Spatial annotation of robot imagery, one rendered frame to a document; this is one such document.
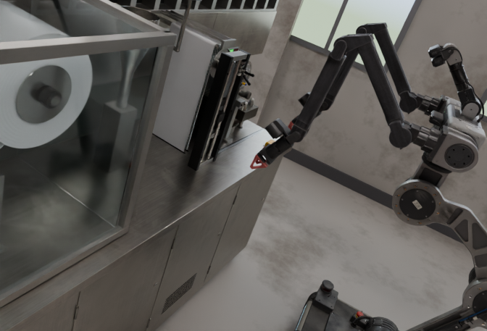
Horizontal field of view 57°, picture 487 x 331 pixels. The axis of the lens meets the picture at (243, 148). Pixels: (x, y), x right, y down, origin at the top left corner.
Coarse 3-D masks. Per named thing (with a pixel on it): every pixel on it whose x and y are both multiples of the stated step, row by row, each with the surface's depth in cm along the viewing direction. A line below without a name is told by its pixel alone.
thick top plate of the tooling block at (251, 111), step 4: (248, 108) 247; (252, 108) 249; (256, 108) 251; (240, 112) 242; (244, 112) 240; (248, 112) 244; (252, 112) 249; (256, 112) 254; (236, 116) 243; (240, 116) 242; (244, 116) 242; (248, 116) 246; (252, 116) 252; (240, 120) 243; (244, 120) 245
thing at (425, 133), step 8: (424, 128) 158; (432, 128) 158; (424, 136) 157; (432, 136) 155; (440, 136) 154; (416, 144) 161; (424, 144) 157; (432, 144) 156; (440, 144) 154; (432, 152) 156
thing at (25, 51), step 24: (96, 0) 127; (144, 24) 121; (0, 48) 79; (24, 48) 82; (48, 48) 87; (72, 48) 92; (96, 48) 98; (120, 48) 104; (144, 48) 111; (168, 48) 120; (144, 144) 133; (96, 240) 139; (72, 264) 132; (24, 288) 117
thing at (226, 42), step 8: (168, 16) 197; (176, 16) 199; (192, 24) 196; (200, 24) 199; (200, 32) 191; (208, 32) 193; (216, 32) 196; (216, 40) 189; (224, 40) 187; (232, 40) 191; (224, 48) 188
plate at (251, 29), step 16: (160, 16) 200; (192, 16) 221; (208, 16) 233; (224, 16) 246; (240, 16) 261; (256, 16) 279; (272, 16) 299; (224, 32) 255; (240, 32) 271; (256, 32) 289; (240, 48) 281; (256, 48) 301
